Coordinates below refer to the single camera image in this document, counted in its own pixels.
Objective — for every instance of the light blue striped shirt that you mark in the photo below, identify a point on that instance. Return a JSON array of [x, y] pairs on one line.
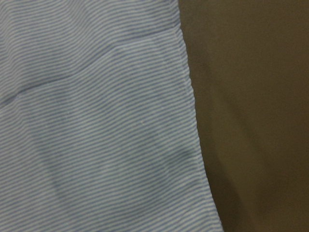
[[98, 129]]

